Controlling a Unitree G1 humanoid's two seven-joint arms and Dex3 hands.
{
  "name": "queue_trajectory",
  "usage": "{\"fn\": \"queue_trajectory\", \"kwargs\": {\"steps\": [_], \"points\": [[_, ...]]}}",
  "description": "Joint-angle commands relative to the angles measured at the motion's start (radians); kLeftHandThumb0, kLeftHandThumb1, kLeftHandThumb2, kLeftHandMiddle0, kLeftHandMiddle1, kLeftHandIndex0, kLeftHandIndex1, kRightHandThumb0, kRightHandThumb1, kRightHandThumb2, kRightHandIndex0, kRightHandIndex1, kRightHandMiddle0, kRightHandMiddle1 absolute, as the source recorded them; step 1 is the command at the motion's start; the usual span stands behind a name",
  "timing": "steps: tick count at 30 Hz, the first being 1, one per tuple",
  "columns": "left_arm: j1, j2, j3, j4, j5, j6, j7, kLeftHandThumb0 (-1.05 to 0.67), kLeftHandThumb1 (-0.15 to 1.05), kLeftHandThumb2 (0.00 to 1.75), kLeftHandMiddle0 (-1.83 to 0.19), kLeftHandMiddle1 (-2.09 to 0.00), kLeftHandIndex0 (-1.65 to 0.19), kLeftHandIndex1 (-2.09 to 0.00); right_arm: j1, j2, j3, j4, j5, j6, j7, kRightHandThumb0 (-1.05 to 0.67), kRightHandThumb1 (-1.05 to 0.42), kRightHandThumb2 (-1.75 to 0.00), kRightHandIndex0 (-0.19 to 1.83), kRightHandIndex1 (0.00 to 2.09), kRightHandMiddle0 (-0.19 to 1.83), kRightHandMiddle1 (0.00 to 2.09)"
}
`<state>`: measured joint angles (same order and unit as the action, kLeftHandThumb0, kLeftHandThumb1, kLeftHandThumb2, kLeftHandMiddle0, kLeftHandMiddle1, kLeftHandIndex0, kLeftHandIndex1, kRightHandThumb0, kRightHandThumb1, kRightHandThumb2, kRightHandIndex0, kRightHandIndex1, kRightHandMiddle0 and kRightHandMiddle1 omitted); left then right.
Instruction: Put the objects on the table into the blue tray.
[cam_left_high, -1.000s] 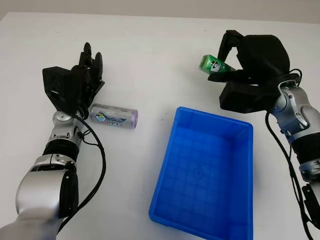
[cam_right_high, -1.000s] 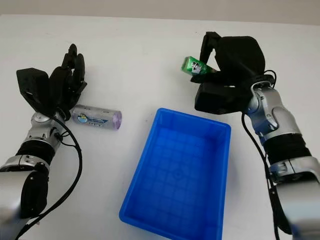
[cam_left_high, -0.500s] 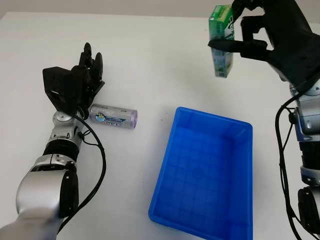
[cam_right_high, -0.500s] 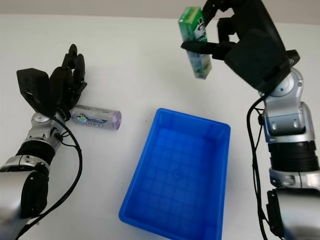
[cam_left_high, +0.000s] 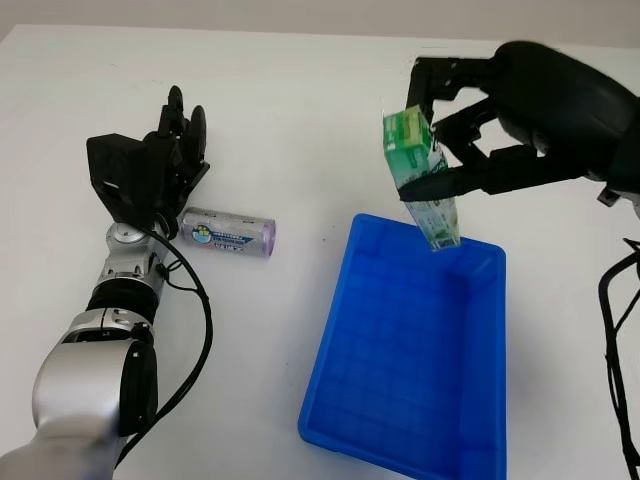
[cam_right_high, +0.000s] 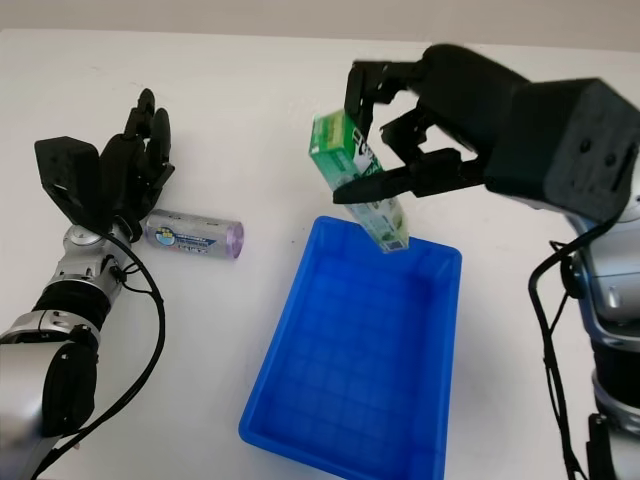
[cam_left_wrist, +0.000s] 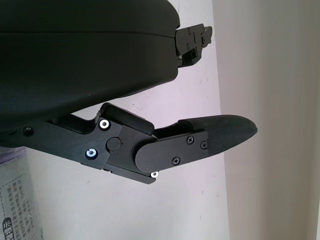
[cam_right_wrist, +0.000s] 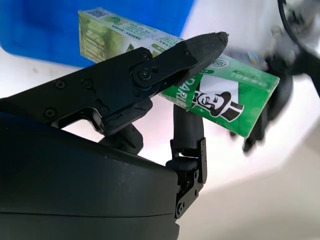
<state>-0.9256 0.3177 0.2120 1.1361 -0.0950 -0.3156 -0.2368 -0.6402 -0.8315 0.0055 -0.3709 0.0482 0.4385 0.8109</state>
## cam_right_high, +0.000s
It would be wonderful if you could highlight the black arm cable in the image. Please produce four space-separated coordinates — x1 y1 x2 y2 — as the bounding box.
528 219 617 480
44 232 167 451

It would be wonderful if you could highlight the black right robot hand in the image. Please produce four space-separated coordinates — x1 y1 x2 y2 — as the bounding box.
332 43 532 206

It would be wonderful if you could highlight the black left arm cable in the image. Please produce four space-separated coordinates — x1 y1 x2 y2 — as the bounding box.
44 232 167 451

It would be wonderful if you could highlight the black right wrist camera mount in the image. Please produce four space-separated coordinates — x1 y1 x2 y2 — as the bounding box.
483 76 637 227

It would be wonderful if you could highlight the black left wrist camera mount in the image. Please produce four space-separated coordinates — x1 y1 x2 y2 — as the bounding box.
34 135 103 227

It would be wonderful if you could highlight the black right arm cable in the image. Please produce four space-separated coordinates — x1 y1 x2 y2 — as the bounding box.
528 219 617 480

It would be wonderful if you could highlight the green toothpaste box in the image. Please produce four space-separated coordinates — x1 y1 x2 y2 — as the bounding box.
308 110 412 254

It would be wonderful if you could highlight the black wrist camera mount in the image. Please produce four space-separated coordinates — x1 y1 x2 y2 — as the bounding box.
483 76 637 227
34 135 103 227

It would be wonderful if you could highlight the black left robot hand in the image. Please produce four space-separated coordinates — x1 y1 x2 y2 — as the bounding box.
94 88 177 242

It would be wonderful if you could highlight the purple garbage bag roll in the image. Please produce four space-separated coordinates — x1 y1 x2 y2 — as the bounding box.
143 209 246 263

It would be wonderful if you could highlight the blue plastic tray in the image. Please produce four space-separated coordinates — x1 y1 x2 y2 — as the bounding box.
238 215 463 480

